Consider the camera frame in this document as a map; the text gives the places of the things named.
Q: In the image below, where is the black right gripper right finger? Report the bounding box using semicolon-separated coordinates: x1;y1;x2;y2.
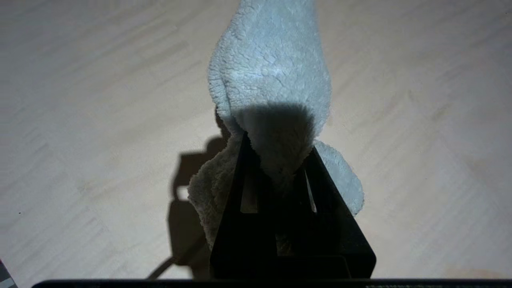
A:
294;146;376;279

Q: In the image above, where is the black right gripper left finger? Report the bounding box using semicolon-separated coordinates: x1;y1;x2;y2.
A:
210;133;277;279

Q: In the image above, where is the light blue fluffy cloth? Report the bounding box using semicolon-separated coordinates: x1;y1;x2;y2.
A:
187;0;364;256

